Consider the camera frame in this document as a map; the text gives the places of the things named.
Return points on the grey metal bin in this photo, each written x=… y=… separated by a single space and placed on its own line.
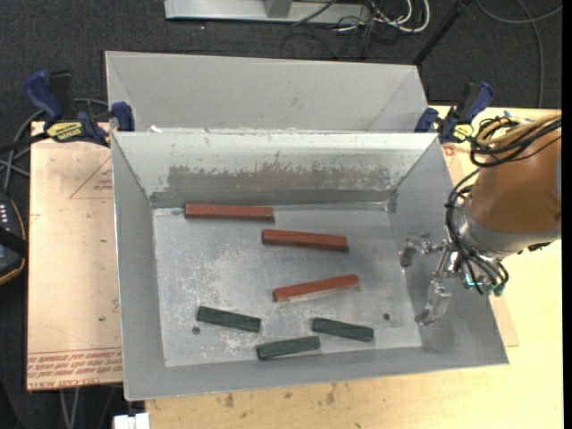
x=277 y=266

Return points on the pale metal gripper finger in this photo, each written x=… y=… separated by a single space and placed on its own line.
x=434 y=304
x=415 y=246

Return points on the red-brown flat block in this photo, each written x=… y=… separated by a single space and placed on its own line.
x=228 y=212
x=315 y=287
x=304 y=240

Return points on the brown cardboard board red print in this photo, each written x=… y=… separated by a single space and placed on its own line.
x=71 y=257

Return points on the dark green flat block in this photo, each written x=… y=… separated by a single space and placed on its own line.
x=229 y=319
x=342 y=330
x=288 y=347

